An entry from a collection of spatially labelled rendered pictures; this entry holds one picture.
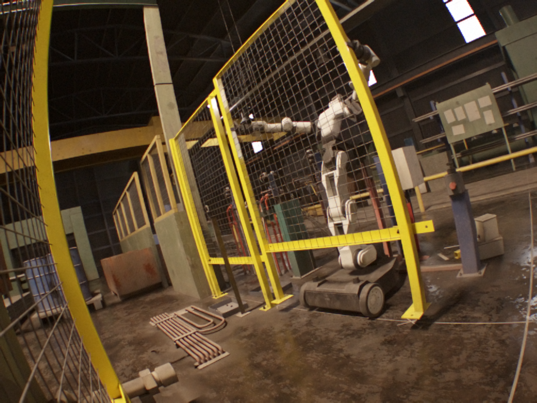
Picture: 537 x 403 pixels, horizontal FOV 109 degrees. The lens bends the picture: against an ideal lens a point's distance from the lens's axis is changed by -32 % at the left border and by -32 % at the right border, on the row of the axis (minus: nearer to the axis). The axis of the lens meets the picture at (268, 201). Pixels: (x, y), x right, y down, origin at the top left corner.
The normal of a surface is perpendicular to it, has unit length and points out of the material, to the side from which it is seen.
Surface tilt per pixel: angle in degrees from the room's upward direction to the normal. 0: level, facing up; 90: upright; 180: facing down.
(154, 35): 90
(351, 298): 90
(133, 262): 90
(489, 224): 90
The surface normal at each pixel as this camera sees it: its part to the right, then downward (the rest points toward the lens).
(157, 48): 0.58, -0.18
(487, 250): -0.49, 0.13
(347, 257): -0.80, 0.11
